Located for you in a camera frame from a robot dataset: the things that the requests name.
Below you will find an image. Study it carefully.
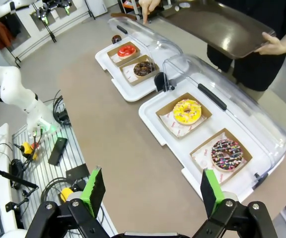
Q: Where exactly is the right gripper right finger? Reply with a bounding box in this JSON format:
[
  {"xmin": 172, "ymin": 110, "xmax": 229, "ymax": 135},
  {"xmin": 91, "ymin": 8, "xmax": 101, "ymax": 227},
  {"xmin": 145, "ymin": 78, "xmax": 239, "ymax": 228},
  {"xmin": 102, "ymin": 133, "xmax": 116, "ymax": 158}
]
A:
[{"xmin": 192, "ymin": 168, "xmax": 279, "ymax": 238}]

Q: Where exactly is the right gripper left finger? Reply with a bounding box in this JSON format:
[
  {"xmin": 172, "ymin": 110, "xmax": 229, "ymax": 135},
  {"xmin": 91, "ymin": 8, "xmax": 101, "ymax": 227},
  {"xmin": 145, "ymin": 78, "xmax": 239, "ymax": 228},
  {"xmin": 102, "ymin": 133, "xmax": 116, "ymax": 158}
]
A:
[{"xmin": 26, "ymin": 165, "xmax": 116, "ymax": 238}]

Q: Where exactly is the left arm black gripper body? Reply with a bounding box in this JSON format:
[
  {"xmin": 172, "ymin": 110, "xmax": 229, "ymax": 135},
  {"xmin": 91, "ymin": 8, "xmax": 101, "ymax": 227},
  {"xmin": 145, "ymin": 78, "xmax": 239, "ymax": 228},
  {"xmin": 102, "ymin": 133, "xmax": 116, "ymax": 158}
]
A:
[{"xmin": 41, "ymin": 0, "xmax": 71, "ymax": 8}]

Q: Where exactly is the chocolate colourful sprinkle donut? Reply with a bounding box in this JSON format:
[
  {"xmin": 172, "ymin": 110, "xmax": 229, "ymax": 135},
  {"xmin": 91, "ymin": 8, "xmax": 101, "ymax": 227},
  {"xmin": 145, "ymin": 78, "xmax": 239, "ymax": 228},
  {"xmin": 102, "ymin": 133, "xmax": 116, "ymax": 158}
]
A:
[{"xmin": 210, "ymin": 139, "xmax": 245, "ymax": 172}]

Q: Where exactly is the white printed paper liner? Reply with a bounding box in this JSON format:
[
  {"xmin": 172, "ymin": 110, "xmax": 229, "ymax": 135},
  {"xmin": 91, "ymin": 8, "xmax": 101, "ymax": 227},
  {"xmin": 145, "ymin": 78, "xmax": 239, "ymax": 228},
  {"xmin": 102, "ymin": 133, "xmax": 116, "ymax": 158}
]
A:
[
  {"xmin": 191, "ymin": 132, "xmax": 248, "ymax": 185},
  {"xmin": 110, "ymin": 48, "xmax": 137, "ymax": 63},
  {"xmin": 122, "ymin": 64, "xmax": 143, "ymax": 84},
  {"xmin": 159, "ymin": 111, "xmax": 207, "ymax": 138}
]

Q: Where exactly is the brown cardboard donut box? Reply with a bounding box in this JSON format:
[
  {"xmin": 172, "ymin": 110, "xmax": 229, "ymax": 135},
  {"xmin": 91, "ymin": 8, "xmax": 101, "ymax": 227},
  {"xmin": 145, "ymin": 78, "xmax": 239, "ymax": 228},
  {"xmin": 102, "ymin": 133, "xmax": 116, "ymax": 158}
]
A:
[
  {"xmin": 107, "ymin": 41, "xmax": 141, "ymax": 67},
  {"xmin": 120, "ymin": 55, "xmax": 160, "ymax": 87},
  {"xmin": 189, "ymin": 127, "xmax": 253, "ymax": 186},
  {"xmin": 155, "ymin": 92, "xmax": 213, "ymax": 139}
]

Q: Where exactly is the chocolate nut donut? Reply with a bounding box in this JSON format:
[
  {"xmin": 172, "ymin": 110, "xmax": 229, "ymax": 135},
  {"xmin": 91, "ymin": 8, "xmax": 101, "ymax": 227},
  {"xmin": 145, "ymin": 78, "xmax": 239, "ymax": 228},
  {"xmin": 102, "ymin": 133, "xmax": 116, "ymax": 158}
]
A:
[{"xmin": 133, "ymin": 61, "xmax": 153, "ymax": 78}]

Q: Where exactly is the dark brown serving tray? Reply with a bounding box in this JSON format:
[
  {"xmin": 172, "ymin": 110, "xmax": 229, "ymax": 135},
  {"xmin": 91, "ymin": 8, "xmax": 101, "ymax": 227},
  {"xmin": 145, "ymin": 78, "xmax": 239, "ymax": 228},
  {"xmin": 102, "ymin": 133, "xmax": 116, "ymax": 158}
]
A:
[{"xmin": 157, "ymin": 0, "xmax": 276, "ymax": 60}]

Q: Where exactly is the red glazed donut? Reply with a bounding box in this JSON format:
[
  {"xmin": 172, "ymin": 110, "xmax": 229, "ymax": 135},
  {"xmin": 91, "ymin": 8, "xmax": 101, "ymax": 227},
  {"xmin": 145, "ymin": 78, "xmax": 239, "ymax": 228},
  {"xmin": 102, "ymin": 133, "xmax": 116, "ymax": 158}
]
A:
[{"xmin": 117, "ymin": 45, "xmax": 137, "ymax": 58}]

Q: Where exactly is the yellow glazed sprinkle donut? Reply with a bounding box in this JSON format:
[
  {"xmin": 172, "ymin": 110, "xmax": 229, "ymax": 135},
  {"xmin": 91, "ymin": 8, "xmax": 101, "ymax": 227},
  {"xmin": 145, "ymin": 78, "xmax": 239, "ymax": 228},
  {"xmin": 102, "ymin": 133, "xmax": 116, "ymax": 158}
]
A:
[{"xmin": 173, "ymin": 99, "xmax": 203, "ymax": 125}]

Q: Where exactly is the person in black shirt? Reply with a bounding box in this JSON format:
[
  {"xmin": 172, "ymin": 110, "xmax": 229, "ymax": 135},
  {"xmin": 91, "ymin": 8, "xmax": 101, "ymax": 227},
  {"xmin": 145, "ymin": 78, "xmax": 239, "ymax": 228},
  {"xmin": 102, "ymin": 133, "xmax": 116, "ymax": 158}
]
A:
[{"xmin": 206, "ymin": 0, "xmax": 286, "ymax": 92}]

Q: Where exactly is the person's right hand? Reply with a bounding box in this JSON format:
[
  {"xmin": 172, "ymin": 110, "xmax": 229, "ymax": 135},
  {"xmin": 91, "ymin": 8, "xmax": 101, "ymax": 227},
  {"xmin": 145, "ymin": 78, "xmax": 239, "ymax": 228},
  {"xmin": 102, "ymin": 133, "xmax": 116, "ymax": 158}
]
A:
[{"xmin": 138, "ymin": 0, "xmax": 164, "ymax": 25}]

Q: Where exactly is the person's left hand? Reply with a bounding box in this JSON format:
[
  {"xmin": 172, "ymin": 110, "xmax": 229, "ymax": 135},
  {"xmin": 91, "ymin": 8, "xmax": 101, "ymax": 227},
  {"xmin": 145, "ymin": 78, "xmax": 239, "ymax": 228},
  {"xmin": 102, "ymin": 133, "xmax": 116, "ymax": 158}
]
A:
[{"xmin": 254, "ymin": 32, "xmax": 286, "ymax": 56}]

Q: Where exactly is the black tripod stand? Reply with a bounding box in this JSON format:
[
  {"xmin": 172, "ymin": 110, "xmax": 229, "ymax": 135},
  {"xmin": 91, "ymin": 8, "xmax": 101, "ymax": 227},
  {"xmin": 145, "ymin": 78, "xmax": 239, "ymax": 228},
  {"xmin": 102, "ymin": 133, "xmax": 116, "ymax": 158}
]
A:
[{"xmin": 31, "ymin": 2, "xmax": 58, "ymax": 43}]

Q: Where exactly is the yellow emergency stop box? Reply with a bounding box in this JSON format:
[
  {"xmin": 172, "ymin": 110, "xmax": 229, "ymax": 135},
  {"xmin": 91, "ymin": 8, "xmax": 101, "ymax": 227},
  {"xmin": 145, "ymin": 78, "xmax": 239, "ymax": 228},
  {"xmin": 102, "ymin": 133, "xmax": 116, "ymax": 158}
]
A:
[
  {"xmin": 60, "ymin": 187, "xmax": 74, "ymax": 203},
  {"xmin": 20, "ymin": 141, "xmax": 38, "ymax": 161}
]

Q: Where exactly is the black flat plate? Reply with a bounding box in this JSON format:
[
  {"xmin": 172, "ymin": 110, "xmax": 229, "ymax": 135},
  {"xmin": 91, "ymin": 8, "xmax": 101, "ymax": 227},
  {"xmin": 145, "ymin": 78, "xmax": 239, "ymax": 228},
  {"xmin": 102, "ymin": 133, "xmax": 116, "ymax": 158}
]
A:
[{"xmin": 65, "ymin": 163, "xmax": 90, "ymax": 179}]

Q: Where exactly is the orange jacket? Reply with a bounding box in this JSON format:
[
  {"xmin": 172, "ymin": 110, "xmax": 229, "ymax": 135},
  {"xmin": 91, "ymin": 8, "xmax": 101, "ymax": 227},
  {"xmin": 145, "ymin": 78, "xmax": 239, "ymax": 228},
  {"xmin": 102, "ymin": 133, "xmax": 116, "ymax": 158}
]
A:
[{"xmin": 0, "ymin": 21, "xmax": 12, "ymax": 50}]

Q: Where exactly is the black rectangular box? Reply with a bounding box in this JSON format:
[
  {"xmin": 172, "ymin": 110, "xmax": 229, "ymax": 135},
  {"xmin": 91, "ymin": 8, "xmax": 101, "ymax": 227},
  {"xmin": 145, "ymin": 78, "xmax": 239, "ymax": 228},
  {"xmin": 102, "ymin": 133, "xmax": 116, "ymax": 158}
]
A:
[{"xmin": 48, "ymin": 137, "xmax": 68, "ymax": 166}]

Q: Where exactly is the white plastic display tray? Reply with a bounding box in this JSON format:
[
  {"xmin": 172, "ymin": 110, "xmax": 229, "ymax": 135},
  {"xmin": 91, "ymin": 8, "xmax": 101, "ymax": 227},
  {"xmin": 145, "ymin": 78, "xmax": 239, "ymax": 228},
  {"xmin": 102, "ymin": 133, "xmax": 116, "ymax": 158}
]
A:
[
  {"xmin": 138, "ymin": 79, "xmax": 286, "ymax": 203},
  {"xmin": 95, "ymin": 36, "xmax": 191, "ymax": 102}
]

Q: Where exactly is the thin black rod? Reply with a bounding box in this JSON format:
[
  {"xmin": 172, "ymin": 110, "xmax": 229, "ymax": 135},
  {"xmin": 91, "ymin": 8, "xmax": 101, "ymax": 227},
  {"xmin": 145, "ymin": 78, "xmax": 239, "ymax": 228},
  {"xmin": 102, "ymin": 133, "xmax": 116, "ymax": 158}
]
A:
[{"xmin": 0, "ymin": 161, "xmax": 39, "ymax": 190}]

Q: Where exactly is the clear plastic dome lid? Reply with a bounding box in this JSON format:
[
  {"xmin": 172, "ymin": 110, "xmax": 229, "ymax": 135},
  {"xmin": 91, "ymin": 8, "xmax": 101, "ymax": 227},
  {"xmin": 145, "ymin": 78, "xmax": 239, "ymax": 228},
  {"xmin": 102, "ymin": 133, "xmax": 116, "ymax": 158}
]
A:
[
  {"xmin": 107, "ymin": 17, "xmax": 191, "ymax": 75},
  {"xmin": 161, "ymin": 54, "xmax": 286, "ymax": 191}
]

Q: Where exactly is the black cable coil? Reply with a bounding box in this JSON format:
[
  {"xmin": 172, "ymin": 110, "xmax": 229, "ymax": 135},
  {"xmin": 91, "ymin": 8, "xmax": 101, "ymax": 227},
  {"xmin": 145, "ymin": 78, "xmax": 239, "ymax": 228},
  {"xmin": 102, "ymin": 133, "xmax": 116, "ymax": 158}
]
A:
[
  {"xmin": 51, "ymin": 89, "xmax": 72, "ymax": 127},
  {"xmin": 40, "ymin": 177, "xmax": 84, "ymax": 206}
]

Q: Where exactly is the slotted aluminium base plate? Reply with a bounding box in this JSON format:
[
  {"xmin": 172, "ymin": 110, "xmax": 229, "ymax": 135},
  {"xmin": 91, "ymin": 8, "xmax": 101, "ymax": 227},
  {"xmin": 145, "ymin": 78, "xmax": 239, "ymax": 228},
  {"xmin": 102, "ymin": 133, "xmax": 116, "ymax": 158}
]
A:
[{"xmin": 11, "ymin": 116, "xmax": 119, "ymax": 238}]

